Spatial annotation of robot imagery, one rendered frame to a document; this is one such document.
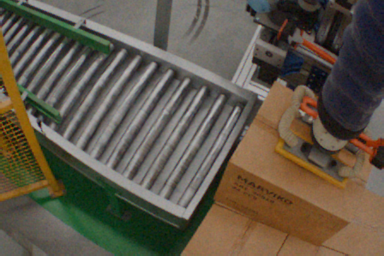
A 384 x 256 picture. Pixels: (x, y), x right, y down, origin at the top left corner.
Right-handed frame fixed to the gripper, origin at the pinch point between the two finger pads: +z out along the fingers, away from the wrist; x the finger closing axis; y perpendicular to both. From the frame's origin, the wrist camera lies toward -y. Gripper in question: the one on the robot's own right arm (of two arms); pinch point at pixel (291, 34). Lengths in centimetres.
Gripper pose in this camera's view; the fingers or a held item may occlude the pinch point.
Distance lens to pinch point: 173.4
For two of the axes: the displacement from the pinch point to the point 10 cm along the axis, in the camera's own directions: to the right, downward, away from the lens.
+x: 5.0, -7.2, 4.8
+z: -0.9, 5.0, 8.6
